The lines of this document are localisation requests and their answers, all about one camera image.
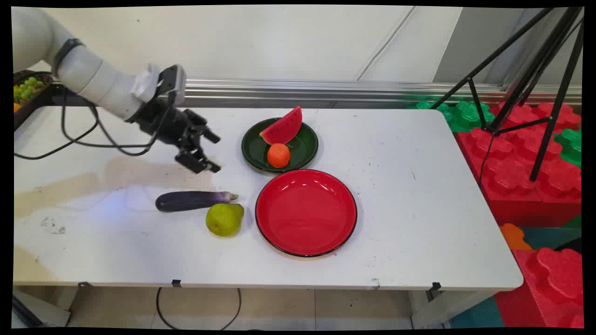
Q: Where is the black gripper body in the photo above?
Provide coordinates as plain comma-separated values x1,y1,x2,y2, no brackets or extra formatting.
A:
126,98,202,149

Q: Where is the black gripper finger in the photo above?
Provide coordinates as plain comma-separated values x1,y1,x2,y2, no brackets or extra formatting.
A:
183,109,221,144
175,146,221,174

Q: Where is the orange tangerine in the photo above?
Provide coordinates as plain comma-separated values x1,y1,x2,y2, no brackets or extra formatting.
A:
267,143,291,168

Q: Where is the purple eggplant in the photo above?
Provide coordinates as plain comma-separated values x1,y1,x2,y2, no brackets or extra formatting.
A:
155,191,239,213

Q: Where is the green pear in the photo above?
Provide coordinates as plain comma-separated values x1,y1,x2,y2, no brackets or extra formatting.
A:
206,203,244,238

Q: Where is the red watermelon slice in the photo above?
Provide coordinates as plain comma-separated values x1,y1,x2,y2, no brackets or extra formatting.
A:
259,106,303,145

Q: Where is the dark green plate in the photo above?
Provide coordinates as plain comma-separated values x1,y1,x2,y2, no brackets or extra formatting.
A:
241,118,319,174

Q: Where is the red plate black rim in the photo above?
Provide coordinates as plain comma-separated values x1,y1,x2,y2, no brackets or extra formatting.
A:
255,169,358,258

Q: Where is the dark wicker basket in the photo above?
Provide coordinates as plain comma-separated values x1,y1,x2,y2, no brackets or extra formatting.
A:
13,70,54,129

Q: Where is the green grape bunch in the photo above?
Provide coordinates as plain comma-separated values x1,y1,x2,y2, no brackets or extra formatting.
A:
14,77,45,104

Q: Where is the white table leg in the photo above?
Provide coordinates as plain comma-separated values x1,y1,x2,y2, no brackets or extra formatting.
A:
410,289,495,330
12,286,92,328

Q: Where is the wide green foam block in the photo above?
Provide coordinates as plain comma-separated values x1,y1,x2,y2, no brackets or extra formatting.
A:
409,100,495,134

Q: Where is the large red foam block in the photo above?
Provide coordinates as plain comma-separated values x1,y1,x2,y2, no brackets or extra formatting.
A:
455,102,582,228

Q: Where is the orange foam piece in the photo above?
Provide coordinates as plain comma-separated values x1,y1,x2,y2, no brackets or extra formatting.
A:
500,223,532,251

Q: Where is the black tripod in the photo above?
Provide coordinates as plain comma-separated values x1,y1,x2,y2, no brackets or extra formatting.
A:
431,7,585,182

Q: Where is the narrow green foam block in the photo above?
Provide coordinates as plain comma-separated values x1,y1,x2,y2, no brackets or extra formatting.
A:
554,128,582,168

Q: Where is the small red foam block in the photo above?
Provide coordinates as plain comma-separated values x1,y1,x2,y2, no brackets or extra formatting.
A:
494,248,585,329

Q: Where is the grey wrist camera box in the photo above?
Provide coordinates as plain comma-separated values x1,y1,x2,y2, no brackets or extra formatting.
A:
157,65,187,106

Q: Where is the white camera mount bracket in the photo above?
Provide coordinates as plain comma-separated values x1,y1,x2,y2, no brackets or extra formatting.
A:
131,63,162,103

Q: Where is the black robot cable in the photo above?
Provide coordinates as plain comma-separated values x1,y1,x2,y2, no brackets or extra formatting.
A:
14,87,163,160

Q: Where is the aluminium rail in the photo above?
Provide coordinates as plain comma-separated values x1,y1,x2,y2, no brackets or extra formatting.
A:
47,78,582,109

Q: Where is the black cable under table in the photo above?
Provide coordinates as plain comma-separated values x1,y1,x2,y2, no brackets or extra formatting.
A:
156,288,242,331

